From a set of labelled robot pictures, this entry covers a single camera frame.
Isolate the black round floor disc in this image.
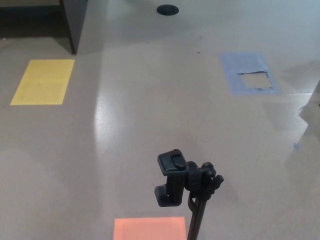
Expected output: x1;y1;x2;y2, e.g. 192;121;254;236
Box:
156;4;180;16

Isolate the torn blue paper sheet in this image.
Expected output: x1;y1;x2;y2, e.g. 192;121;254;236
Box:
219;51;281;96

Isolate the yellow paper sheet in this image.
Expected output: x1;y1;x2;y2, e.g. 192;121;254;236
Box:
9;59;76;106

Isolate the black phone stand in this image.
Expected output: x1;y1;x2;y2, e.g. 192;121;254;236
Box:
154;148;225;240

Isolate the orange paper sheet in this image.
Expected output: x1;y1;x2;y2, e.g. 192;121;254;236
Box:
113;216;188;240

